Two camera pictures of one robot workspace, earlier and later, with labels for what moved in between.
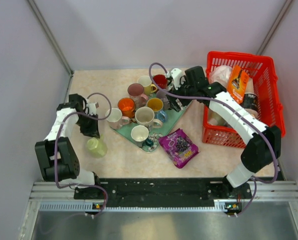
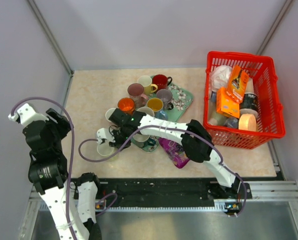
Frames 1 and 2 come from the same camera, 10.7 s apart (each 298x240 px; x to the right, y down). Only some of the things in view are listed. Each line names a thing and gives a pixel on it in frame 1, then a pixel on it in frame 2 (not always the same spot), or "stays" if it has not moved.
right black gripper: (173, 103) to (117, 144)
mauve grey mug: (162, 96) stays
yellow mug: (146, 81) stays
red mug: (161, 80) stays
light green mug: (97, 147) to (104, 149)
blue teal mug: (156, 104) stays
